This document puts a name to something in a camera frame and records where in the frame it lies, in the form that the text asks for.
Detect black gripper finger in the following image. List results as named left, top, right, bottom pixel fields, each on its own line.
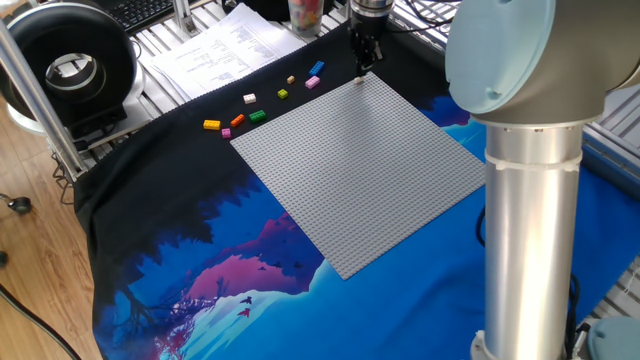
left=364, top=34, right=384, bottom=75
left=352, top=34, right=368, bottom=75

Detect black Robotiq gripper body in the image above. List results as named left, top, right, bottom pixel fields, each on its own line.
left=349, top=8, right=391, bottom=51

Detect grey Lego baseplate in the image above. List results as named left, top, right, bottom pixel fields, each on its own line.
left=230, top=72, right=486, bottom=280

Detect clear cup of bricks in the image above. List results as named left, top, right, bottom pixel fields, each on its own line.
left=287, top=0, right=325, bottom=38

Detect printed white paper sheets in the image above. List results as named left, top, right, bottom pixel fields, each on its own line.
left=149, top=2, right=307, bottom=101

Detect black keyboard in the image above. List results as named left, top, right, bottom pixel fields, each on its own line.
left=107, top=0, right=177, bottom=34

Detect blue mountain print cloth mat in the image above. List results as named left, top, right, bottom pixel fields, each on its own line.
left=74, top=19, right=640, bottom=360

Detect black chair caster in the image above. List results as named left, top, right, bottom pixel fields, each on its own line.
left=0, top=192, right=32, bottom=216

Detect short aluminium post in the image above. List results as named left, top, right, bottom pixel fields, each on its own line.
left=172, top=0, right=200, bottom=37

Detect black round duct fan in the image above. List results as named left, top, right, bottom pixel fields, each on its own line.
left=0, top=2, right=139, bottom=132

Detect aluminium frame post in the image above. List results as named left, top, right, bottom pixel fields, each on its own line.
left=0, top=19, right=90, bottom=182

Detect black floor cable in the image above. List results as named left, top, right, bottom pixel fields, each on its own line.
left=0, top=283, right=84, bottom=360

